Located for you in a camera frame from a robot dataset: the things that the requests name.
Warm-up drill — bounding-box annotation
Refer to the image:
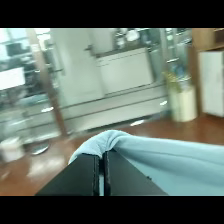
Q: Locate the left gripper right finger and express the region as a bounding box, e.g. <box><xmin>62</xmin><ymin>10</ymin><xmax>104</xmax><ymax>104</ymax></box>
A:
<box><xmin>102</xmin><ymin>149</ymin><xmax>168</xmax><ymax>197</ymax></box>

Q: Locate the white round planter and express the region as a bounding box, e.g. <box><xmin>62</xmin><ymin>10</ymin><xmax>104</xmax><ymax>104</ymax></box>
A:
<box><xmin>169</xmin><ymin>85</ymin><xmax>199</xmax><ymax>123</ymax></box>

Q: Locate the light blue shirt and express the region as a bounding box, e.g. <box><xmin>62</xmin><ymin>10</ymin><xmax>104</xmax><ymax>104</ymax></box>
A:
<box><xmin>67</xmin><ymin>129</ymin><xmax>224</xmax><ymax>197</ymax></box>

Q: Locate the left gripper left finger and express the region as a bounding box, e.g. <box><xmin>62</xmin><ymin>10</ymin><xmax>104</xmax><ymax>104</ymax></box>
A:
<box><xmin>35</xmin><ymin>152</ymin><xmax>101</xmax><ymax>197</ymax></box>

